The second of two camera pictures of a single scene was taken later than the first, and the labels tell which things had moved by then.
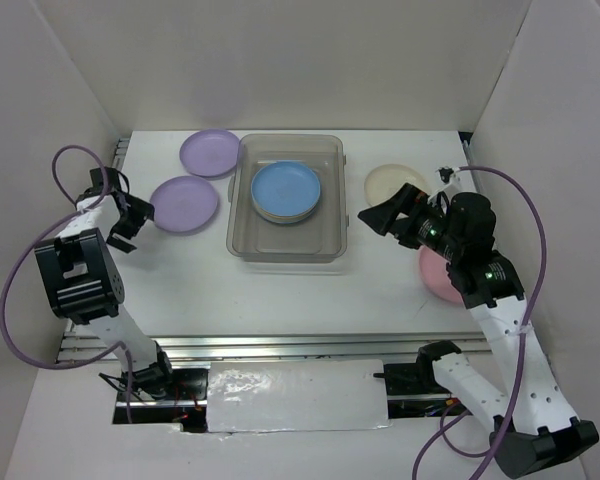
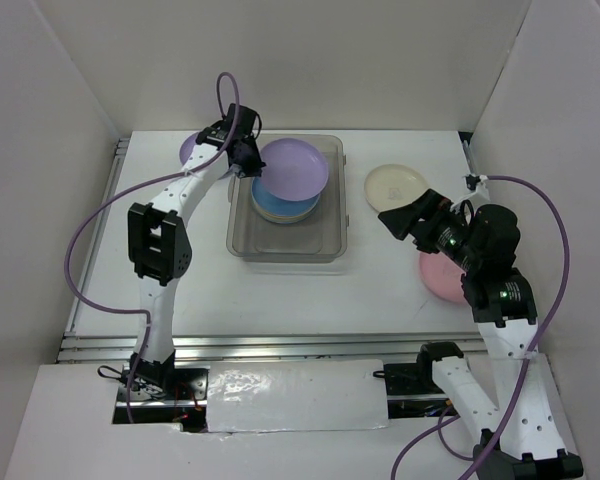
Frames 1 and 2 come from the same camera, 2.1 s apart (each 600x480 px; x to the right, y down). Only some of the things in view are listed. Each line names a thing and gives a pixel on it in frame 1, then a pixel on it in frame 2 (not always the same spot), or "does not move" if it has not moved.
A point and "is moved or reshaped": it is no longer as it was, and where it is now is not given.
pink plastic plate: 435,274 does not move
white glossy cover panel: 263,396 does not move
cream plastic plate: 385,179 does not move
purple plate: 184,204 is moved or reshaped
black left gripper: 141,211 → 254,168
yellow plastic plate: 284,219 does not move
